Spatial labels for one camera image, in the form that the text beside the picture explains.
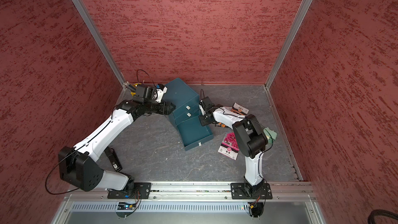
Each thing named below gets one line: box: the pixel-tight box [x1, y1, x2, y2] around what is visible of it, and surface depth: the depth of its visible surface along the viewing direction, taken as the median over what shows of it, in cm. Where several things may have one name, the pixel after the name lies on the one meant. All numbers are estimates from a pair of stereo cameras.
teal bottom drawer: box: [176, 115, 214, 152], surface depth 94 cm
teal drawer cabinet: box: [163, 77, 201, 126], surface depth 89 cm
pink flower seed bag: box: [217, 132, 240, 161], surface depth 91 cm
